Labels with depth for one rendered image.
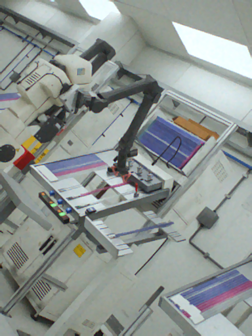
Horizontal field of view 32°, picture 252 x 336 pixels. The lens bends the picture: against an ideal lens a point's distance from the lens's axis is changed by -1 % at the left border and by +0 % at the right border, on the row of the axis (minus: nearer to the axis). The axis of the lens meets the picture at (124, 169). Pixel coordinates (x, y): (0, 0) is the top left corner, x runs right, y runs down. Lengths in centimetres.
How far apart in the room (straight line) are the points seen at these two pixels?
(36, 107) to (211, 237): 262
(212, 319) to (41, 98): 140
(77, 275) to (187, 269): 173
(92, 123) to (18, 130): 200
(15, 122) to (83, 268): 111
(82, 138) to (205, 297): 244
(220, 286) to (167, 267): 220
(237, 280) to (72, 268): 109
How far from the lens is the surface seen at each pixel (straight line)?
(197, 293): 233
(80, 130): 428
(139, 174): 310
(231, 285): 245
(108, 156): 342
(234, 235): 446
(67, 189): 296
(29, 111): 242
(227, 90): 548
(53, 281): 285
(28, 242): 333
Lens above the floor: 88
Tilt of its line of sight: 5 degrees up
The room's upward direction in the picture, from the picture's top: 42 degrees clockwise
